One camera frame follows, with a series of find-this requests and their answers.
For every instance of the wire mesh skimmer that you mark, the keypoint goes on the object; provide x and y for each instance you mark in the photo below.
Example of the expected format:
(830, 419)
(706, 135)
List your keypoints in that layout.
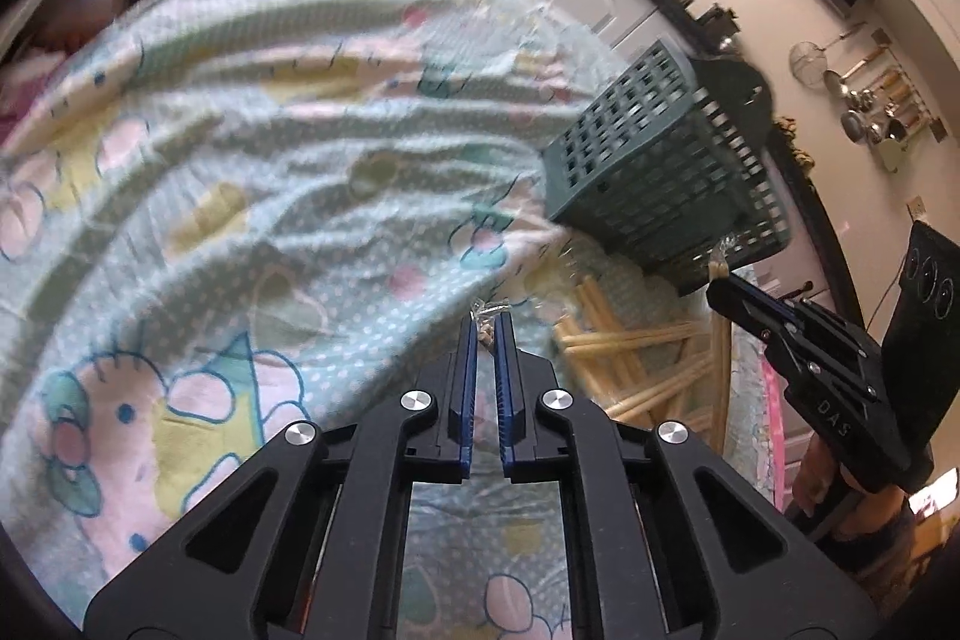
(807, 61)

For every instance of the black coffee pot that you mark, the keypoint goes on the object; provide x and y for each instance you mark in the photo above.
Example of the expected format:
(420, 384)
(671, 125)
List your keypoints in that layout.
(721, 27)

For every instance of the dark green utensil basket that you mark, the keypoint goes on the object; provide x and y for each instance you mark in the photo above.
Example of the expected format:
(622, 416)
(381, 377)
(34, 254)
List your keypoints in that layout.
(655, 169)

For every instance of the cartoon print tablecloth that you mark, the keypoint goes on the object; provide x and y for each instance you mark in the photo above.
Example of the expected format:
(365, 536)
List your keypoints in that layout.
(223, 216)

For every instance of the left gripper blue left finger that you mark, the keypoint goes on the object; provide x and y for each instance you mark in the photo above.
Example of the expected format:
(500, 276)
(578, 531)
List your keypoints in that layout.
(462, 384)

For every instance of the person's right hand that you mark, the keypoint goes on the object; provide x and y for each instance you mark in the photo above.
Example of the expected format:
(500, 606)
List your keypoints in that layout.
(874, 539)

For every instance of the black kitchen countertop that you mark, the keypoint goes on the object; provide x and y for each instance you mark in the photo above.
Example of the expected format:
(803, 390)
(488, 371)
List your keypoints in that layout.
(743, 90)

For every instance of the black tracker box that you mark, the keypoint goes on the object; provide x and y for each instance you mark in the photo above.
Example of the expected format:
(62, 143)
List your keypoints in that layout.
(920, 348)

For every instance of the bamboo chopsticks on table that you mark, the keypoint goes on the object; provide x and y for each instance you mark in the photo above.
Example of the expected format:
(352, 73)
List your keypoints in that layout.
(640, 376)

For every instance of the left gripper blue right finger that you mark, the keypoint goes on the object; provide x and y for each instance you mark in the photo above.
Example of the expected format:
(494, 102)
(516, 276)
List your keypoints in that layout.
(509, 391)

